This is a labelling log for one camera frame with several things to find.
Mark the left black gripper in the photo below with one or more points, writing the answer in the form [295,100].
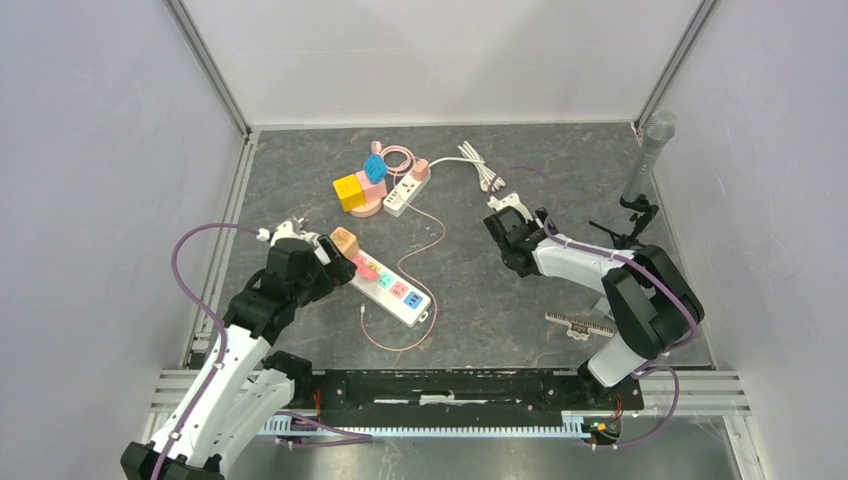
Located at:
[334,272]

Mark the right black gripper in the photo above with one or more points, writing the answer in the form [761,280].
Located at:
[542,214]

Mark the large white power strip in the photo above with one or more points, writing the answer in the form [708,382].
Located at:
[394,293]

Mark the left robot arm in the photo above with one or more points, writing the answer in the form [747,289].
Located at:
[243,383]

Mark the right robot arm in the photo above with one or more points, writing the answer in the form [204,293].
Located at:
[654,308]

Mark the pink plug adapter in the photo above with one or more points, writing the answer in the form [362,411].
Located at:
[364,269]

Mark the pink round socket stack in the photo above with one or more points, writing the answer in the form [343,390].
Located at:
[373,194]

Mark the light blue plug adapter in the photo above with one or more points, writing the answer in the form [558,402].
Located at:
[375,168]

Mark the salmon plug on strip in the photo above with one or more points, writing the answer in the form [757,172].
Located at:
[420,170]

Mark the tan cube adapter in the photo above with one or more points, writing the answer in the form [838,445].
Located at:
[346,242]

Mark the yellow cube adapter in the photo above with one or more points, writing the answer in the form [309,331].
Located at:
[349,192]

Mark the small white power strip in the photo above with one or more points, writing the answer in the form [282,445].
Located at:
[405,189]

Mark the white comb-like part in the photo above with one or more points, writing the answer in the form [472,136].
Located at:
[579,329]

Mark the grey microphone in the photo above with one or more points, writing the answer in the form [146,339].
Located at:
[658,131]

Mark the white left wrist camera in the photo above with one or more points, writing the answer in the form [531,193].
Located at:
[291,228]

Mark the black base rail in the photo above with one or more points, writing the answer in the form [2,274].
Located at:
[523,397]

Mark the white cable duct strip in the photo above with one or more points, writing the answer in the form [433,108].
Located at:
[569,427]

